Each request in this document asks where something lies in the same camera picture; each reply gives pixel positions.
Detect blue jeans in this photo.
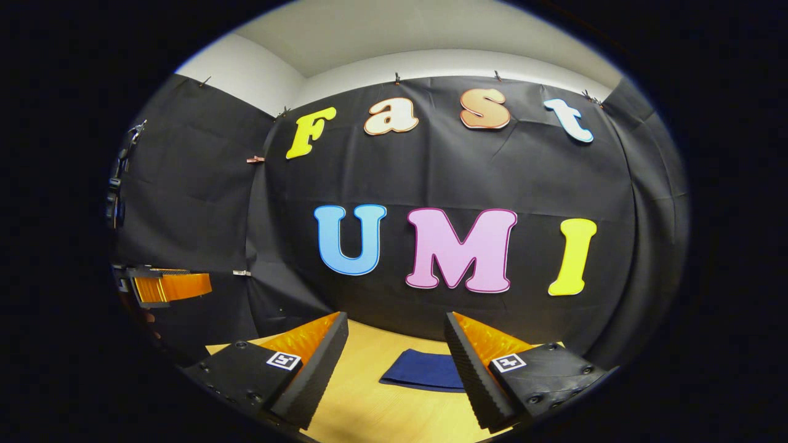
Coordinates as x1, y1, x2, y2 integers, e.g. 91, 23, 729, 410
379, 348, 467, 393

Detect black backdrop cloth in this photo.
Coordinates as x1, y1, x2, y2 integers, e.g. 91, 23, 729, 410
110, 74, 691, 371

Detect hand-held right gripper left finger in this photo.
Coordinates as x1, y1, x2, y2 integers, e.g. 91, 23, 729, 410
183, 311, 350, 431

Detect black hanging strap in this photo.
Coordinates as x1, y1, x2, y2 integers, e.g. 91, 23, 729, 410
105, 120, 148, 232

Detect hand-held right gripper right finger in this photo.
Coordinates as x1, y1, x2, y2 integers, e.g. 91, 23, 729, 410
443, 311, 620, 434

